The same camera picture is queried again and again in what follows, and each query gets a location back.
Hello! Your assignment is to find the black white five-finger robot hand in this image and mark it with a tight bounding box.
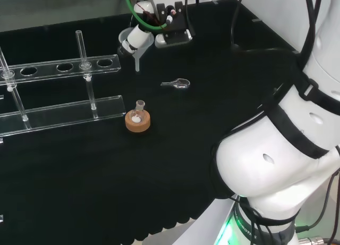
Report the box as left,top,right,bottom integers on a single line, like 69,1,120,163
122,1,193,54

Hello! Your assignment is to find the translucent white plastic funnel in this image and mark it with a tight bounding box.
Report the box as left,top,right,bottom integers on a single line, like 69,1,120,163
118,27,155,73

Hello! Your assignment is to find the clear glass weighing funnel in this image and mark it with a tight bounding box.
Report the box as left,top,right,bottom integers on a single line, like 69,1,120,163
160,78,191,90

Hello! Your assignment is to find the clear acrylic funnel stand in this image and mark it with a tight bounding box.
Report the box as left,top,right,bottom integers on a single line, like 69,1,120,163
0,29,126,145

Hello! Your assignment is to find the small round-bottom glass flask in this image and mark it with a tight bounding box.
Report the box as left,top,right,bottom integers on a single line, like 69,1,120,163
131,99,147,124

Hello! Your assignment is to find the black bench cloth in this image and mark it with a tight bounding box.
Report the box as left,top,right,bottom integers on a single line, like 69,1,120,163
0,0,303,245

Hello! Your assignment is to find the thin black cable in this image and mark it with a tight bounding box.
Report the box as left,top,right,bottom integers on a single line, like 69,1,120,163
184,0,200,39

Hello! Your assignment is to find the thick black cable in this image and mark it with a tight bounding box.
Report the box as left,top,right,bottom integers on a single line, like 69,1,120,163
229,0,249,51

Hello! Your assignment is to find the round cork ring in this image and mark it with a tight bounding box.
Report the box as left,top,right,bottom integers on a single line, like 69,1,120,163
124,109,152,134

